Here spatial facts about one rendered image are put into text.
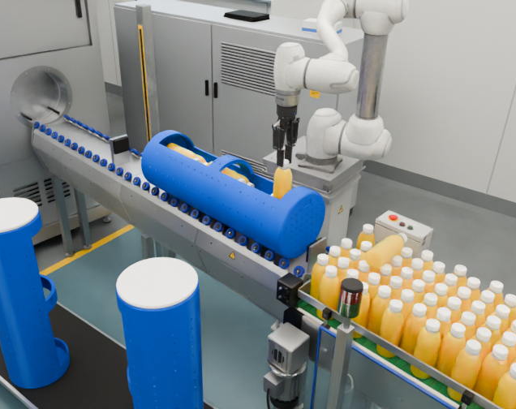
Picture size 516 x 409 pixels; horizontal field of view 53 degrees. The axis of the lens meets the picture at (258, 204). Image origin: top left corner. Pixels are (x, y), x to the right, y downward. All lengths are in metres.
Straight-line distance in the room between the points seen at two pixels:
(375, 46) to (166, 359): 1.46
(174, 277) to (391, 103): 3.29
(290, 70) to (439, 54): 2.83
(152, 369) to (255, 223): 0.65
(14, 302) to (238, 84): 2.26
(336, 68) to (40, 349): 1.80
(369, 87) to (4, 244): 1.64
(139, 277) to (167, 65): 2.78
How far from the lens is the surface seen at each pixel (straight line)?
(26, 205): 2.43
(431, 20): 4.53
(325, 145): 2.48
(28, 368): 2.73
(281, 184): 1.99
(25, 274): 2.41
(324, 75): 1.77
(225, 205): 2.11
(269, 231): 1.97
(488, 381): 1.71
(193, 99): 4.29
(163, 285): 1.83
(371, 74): 2.32
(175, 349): 1.88
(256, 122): 3.93
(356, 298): 1.49
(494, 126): 4.54
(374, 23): 2.24
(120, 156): 2.94
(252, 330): 3.16
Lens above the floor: 2.16
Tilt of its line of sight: 30 degrees down
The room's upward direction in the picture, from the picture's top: 2 degrees clockwise
